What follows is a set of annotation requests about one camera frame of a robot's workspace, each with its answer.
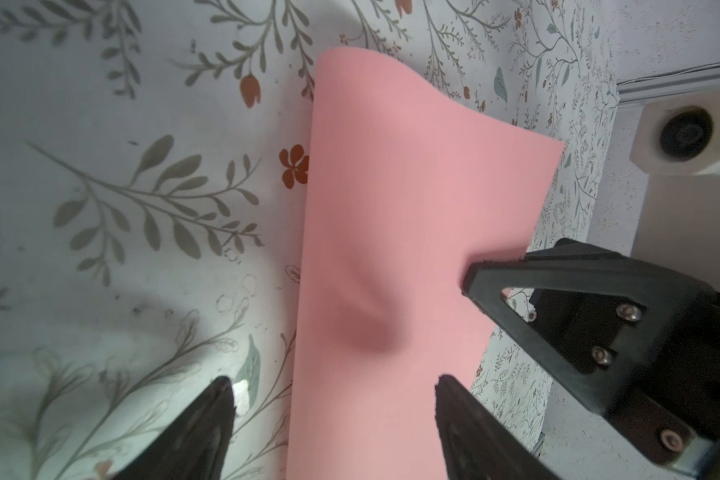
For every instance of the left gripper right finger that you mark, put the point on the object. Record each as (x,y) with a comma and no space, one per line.
(475,444)

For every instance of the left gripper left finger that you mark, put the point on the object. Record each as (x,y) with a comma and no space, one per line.
(195,444)

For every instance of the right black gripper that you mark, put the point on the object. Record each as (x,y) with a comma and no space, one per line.
(601,324)

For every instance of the pink square paper sheet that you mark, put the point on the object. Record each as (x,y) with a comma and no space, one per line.
(406,188)

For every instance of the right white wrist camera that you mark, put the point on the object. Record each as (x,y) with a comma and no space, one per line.
(679,136)

